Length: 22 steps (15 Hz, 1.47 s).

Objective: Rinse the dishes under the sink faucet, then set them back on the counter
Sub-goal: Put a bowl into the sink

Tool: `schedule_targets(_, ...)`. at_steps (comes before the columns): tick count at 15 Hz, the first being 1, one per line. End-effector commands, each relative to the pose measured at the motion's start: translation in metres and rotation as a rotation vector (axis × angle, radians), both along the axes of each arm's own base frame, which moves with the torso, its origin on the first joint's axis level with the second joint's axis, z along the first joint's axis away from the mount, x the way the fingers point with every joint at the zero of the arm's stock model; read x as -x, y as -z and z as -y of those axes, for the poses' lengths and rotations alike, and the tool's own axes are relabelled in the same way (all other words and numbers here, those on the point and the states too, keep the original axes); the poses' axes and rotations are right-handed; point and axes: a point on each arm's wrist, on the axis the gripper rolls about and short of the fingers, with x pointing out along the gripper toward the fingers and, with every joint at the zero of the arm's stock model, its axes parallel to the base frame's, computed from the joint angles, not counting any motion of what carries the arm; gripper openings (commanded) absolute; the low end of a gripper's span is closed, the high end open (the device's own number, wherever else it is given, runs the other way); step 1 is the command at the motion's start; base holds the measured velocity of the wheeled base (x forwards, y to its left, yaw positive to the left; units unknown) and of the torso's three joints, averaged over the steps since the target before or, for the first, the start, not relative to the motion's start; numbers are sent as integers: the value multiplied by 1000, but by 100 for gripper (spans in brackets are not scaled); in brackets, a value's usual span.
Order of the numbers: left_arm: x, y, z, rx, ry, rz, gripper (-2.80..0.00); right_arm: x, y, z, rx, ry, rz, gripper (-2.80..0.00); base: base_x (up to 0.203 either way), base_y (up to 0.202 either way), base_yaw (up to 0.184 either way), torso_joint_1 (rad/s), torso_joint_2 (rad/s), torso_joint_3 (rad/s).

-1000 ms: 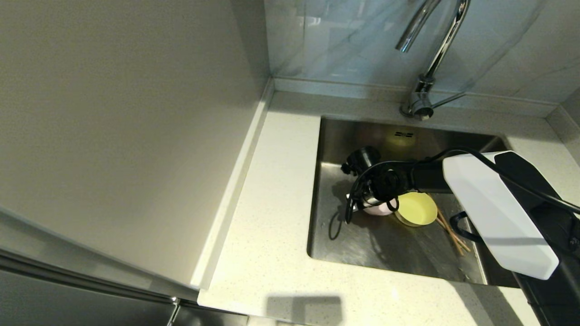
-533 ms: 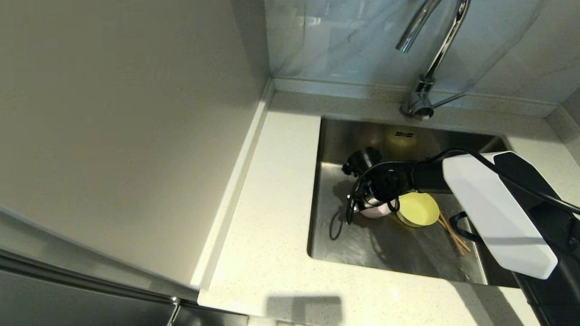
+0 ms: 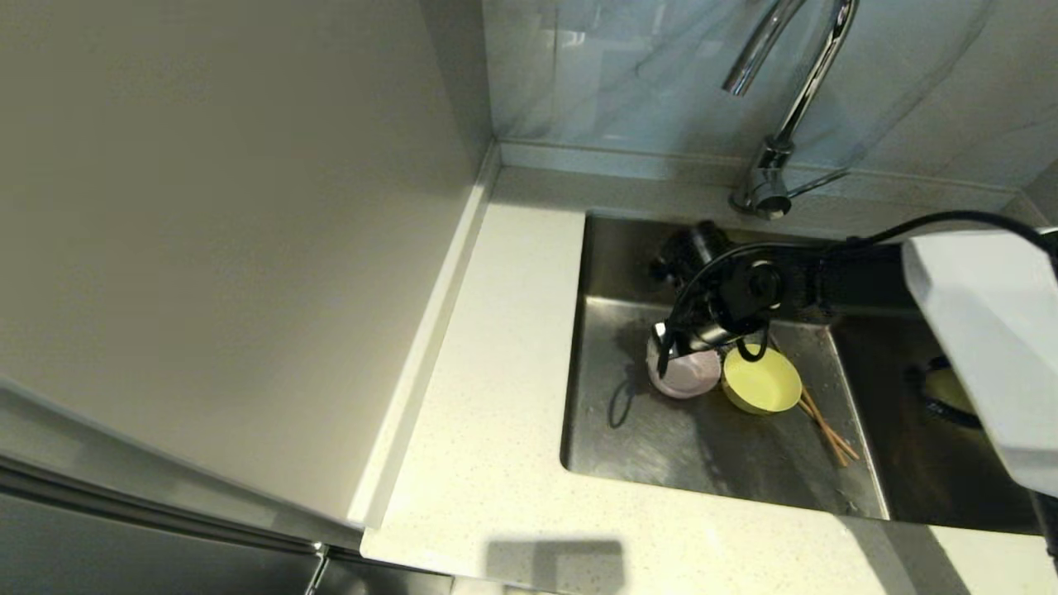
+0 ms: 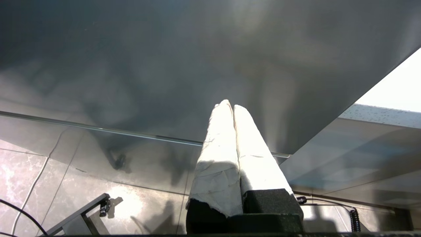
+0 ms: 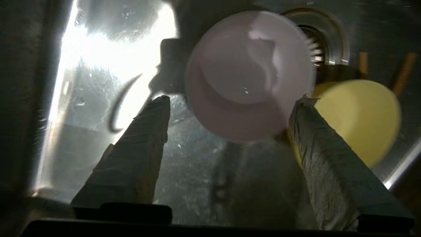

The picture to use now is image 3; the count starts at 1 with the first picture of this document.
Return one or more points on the chrome gooseneck faucet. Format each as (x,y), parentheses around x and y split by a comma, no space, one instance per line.
(769,198)

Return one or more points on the grey tall cabinet door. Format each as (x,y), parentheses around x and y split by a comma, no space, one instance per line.
(124,554)

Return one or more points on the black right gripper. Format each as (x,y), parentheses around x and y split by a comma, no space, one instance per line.
(744,293)

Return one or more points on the yellow plastic bowl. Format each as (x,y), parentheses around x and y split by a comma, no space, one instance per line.
(764,384)

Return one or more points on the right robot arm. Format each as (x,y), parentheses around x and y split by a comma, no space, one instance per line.
(984,347)

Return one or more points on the pink plastic bowl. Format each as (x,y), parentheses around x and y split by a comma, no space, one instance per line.
(694,378)

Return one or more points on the stainless steel sink basin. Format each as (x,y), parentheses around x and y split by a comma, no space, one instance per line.
(645,446)

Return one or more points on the grey base cabinet front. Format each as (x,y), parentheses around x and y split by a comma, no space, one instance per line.
(388,583)

